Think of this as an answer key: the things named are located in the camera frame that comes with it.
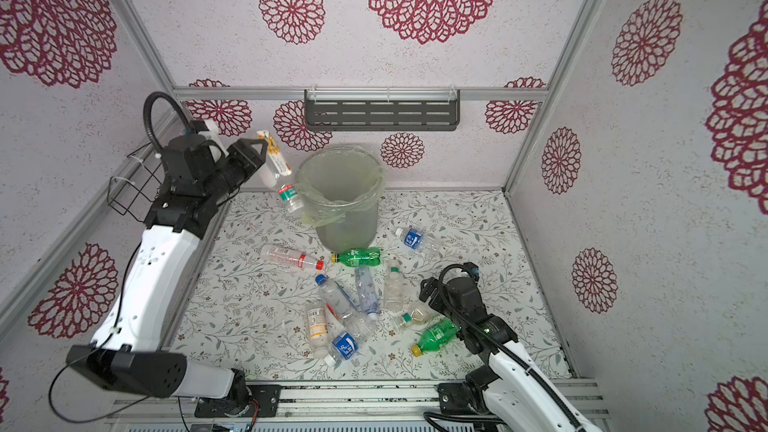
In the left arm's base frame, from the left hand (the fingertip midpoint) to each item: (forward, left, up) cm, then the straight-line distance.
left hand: (264, 149), depth 68 cm
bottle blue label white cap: (-27, -18, -43) cm, 54 cm away
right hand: (-19, -40, -32) cm, 54 cm away
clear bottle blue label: (+2, -39, -39) cm, 55 cm away
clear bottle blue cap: (-18, -13, -42) cm, 48 cm away
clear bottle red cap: (-6, +3, -38) cm, 39 cm away
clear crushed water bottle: (-15, -22, -43) cm, 51 cm away
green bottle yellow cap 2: (-30, -41, -38) cm, 64 cm away
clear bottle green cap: (-24, -38, -39) cm, 60 cm away
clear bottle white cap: (-15, -30, -43) cm, 54 cm away
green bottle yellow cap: (-5, -19, -39) cm, 44 cm away
